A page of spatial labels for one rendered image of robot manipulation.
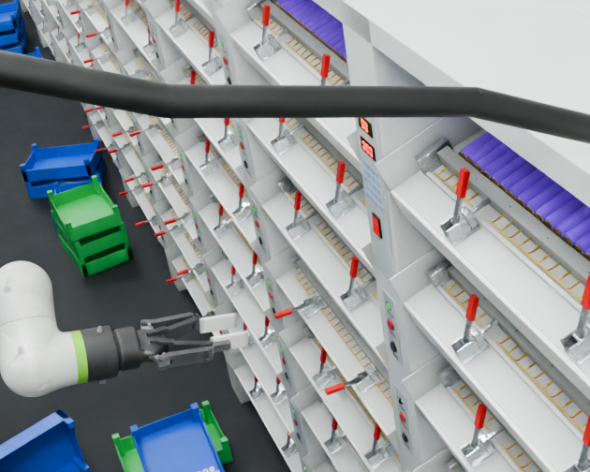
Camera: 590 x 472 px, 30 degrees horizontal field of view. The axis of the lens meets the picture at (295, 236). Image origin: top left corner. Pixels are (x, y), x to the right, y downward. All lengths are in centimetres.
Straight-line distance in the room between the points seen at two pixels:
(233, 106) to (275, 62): 111
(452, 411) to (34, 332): 71
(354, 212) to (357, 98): 96
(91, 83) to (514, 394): 80
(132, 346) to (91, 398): 170
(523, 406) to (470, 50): 44
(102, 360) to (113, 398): 168
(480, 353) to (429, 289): 16
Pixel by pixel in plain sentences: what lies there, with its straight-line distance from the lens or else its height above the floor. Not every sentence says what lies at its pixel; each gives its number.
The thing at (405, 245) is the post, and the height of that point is 135.
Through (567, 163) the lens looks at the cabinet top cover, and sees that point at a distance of 104.
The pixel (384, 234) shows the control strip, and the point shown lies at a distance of 157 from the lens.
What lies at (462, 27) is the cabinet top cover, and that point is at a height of 170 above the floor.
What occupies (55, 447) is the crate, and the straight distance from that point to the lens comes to 336.
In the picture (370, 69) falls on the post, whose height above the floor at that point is 162.
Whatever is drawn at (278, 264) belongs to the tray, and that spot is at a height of 92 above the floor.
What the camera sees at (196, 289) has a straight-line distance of 373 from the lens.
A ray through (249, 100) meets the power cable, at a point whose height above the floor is 186.
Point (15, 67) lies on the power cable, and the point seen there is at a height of 194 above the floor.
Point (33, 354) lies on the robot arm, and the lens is 190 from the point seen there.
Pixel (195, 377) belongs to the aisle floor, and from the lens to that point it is 359.
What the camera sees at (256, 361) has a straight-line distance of 306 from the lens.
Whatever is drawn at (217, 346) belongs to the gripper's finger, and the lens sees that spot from 197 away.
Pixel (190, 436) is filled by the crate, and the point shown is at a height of 9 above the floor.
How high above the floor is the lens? 221
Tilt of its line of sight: 32 degrees down
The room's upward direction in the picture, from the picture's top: 10 degrees counter-clockwise
